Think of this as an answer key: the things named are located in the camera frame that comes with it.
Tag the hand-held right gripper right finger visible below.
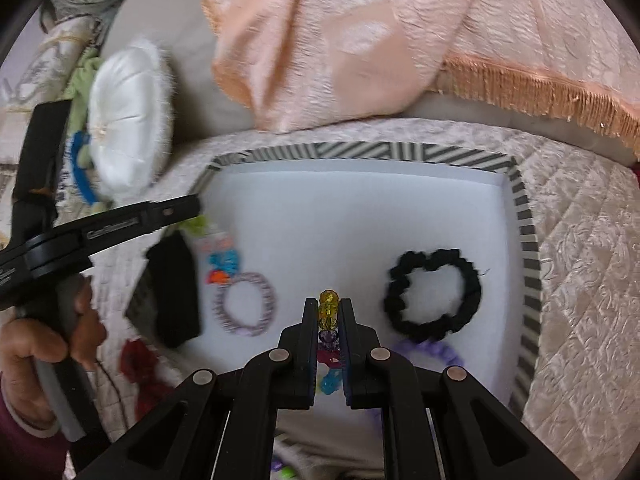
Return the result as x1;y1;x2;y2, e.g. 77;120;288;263
339;299;571;480

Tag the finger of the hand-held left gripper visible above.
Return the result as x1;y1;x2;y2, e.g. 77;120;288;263
144;194;202;231

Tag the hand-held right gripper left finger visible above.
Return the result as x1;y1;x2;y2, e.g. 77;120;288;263
75;298;321;480

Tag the multicoloured bead bracelet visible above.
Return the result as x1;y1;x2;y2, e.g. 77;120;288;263
316;289;346;397

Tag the dark scrunchie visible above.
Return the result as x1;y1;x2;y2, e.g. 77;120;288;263
384;248;483;337

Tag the purple striped hair tie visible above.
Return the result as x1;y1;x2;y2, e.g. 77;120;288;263
215;271;278;336

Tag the flower bead bracelet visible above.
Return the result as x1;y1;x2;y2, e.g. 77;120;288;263
180;215;241;286

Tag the purple bead bracelet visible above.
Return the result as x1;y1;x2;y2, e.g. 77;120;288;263
395;337;466;368

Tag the black white striped box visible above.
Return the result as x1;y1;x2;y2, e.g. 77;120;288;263
192;141;543;416

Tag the person's left forearm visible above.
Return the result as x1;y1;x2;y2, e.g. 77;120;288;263
0;380;76;480

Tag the person's left hand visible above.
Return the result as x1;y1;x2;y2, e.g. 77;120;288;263
0;277;108;428

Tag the white round satin pillow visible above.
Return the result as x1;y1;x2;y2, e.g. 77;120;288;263
87;37;176;201

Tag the beige sofa backrest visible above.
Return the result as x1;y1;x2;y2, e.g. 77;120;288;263
100;0;640;166

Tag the red hair bow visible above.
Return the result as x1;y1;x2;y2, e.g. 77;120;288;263
119;338;173;418

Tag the cream floral embroidered cushion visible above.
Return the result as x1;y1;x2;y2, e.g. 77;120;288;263
0;75;66;241

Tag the grey floral embroidered cushion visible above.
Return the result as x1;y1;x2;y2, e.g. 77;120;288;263
30;7;108;106

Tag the pink fringed blanket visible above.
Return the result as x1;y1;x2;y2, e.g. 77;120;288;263
202;0;640;153

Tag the blue ring with green pompoms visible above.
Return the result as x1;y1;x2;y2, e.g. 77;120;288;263
69;131;108;211

